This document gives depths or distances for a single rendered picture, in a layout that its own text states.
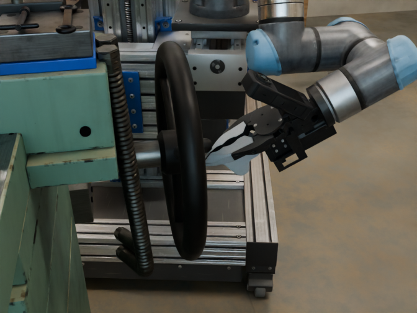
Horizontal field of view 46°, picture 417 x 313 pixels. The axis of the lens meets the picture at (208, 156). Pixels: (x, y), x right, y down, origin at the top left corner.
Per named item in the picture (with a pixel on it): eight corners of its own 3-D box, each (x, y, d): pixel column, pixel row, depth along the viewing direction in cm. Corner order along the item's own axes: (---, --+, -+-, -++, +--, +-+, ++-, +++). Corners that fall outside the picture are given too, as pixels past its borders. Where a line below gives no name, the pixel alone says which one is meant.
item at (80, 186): (95, 222, 96) (90, 188, 92) (29, 230, 94) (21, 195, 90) (94, 197, 103) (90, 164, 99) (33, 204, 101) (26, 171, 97)
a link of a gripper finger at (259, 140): (237, 166, 76) (287, 138, 74) (233, 159, 75) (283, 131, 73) (230, 149, 79) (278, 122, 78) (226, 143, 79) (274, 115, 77)
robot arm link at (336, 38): (303, 15, 85) (327, 40, 76) (364, 12, 87) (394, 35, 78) (298, 58, 90) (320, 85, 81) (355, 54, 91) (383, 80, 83)
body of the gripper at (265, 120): (276, 176, 79) (343, 139, 77) (254, 139, 74) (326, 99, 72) (262, 149, 85) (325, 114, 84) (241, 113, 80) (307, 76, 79)
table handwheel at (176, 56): (229, 286, 53) (203, 15, 51) (37, 317, 50) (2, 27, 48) (190, 234, 82) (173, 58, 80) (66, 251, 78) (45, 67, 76)
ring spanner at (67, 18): (76, 33, 48) (76, 28, 47) (55, 35, 47) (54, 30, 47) (77, 7, 56) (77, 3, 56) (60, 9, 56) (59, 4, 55)
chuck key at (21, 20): (40, 31, 48) (38, 22, 48) (-2, 34, 48) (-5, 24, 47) (44, 13, 54) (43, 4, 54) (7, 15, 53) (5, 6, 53)
